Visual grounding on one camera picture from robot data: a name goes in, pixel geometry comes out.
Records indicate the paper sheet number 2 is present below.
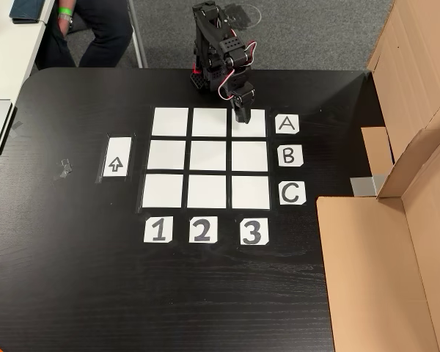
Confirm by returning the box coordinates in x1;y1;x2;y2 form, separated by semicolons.
188;216;219;243

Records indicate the paper sheet letter C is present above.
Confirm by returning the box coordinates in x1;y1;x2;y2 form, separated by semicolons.
278;181;307;206

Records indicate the grey metal desk leg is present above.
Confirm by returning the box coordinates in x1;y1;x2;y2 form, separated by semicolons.
126;0;150;69

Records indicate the white paper grid square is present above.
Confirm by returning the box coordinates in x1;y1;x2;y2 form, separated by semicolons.
231;141;270;172
230;109;267;139
186;175;227;210
152;107;190;136
231;175;271;210
147;139;187;171
191;107;228;138
189;140;227;172
142;174;184;209

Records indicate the paper sheet number 3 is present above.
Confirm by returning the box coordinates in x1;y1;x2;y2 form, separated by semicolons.
240;218;270;246

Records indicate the white desk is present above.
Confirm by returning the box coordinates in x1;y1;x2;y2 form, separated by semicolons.
0;0;56;104

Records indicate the white paper arrow sheet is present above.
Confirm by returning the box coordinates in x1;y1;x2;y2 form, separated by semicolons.
102;136;132;178

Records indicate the dark blue flat case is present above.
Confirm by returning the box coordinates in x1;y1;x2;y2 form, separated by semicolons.
9;0;47;25

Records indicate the person's hand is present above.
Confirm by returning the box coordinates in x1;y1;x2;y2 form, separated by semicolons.
56;15;71;40

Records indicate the paper sheet letter A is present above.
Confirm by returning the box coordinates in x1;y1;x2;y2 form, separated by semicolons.
274;114;301;136

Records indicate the paper sheet number 1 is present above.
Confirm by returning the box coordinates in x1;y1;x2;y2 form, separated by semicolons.
143;216;174;243

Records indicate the red white servo cable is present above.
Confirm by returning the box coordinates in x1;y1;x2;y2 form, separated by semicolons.
218;40;260;102

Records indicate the brown cardboard box panel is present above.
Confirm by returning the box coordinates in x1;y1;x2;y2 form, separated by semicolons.
316;119;440;352
361;0;440;199

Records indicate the paper sheet letter B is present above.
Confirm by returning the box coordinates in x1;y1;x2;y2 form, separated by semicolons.
277;144;304;168

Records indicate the person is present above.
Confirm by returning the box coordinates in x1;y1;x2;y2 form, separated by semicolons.
34;0;135;69

